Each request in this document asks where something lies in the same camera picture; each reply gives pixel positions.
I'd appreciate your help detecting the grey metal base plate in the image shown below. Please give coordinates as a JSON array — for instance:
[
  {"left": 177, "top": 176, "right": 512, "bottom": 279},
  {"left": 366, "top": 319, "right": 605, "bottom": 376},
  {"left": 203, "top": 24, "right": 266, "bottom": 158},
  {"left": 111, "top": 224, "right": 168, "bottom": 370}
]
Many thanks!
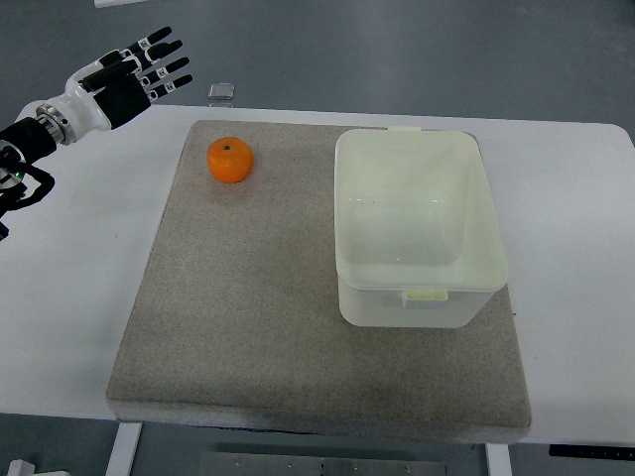
[{"left": 197, "top": 443, "right": 448, "bottom": 476}]

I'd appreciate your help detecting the white object top edge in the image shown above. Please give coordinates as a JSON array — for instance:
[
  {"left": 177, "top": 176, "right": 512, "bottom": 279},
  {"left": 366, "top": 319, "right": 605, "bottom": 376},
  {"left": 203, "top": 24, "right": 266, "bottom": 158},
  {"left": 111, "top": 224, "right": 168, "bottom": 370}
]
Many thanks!
[{"left": 93, "top": 0, "right": 146, "bottom": 8}]

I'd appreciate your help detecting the white table leg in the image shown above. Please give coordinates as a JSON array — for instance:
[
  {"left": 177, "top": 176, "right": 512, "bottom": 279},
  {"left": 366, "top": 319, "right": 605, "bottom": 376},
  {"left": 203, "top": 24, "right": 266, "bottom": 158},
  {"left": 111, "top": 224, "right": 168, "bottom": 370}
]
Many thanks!
[
  {"left": 105, "top": 423, "right": 143, "bottom": 476},
  {"left": 485, "top": 443, "right": 513, "bottom": 476}
]

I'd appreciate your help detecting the grey felt mat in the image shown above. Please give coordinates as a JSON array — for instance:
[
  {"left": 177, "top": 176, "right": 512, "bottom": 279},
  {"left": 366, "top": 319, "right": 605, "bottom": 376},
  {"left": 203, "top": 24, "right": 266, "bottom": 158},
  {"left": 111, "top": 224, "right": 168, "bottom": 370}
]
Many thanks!
[{"left": 106, "top": 121, "right": 532, "bottom": 442}]

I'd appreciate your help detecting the translucent white plastic box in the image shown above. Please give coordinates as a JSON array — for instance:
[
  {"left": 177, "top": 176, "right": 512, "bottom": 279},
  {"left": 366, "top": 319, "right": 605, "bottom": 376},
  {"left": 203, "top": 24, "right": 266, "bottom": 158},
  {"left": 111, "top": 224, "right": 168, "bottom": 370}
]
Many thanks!
[{"left": 334, "top": 128, "right": 508, "bottom": 328}]

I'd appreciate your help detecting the white right table leg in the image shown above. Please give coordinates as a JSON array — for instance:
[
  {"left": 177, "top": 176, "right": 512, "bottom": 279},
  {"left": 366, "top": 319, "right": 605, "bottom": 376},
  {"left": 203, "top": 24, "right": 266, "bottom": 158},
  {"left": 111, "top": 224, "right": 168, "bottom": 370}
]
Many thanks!
[{"left": 485, "top": 443, "right": 513, "bottom": 476}]

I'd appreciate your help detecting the white object on floor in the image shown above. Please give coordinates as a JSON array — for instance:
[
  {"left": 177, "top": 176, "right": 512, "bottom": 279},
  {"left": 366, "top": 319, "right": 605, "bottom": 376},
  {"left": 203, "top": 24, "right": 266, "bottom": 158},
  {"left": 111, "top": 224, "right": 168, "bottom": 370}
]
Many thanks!
[{"left": 7, "top": 459, "right": 35, "bottom": 476}]

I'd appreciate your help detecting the black table control panel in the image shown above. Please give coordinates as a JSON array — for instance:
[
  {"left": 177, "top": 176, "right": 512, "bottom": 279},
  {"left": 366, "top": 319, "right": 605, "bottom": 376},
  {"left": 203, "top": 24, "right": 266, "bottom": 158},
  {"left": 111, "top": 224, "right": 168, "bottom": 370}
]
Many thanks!
[{"left": 549, "top": 444, "right": 635, "bottom": 461}]

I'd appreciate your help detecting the white left table leg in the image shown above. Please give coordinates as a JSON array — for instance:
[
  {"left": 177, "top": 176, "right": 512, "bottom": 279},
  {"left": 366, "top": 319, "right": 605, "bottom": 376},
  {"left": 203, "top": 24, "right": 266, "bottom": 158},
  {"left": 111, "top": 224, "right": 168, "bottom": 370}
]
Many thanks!
[{"left": 105, "top": 423, "right": 143, "bottom": 476}]

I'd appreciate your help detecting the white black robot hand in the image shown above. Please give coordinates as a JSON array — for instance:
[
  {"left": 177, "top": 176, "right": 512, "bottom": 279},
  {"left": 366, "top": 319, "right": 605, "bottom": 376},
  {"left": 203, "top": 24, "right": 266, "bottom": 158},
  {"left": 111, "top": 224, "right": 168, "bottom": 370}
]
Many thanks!
[{"left": 36, "top": 27, "right": 192, "bottom": 145}]

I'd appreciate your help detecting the small grey floor plate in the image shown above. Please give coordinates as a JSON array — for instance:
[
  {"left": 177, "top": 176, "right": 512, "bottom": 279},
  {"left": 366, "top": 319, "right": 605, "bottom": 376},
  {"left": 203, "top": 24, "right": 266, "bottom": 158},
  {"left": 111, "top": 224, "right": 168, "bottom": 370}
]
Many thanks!
[{"left": 208, "top": 83, "right": 235, "bottom": 101}]

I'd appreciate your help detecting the orange fruit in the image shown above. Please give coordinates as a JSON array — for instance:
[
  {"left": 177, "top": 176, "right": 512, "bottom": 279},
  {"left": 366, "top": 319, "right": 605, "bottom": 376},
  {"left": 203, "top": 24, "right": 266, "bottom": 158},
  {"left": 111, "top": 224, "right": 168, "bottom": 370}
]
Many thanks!
[{"left": 206, "top": 136, "right": 255, "bottom": 183}]

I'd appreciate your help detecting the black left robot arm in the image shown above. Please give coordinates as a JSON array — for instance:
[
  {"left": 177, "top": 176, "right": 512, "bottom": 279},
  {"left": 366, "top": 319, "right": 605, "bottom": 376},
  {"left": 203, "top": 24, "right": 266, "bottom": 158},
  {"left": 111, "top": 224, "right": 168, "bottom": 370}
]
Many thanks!
[{"left": 1, "top": 27, "right": 192, "bottom": 214}]

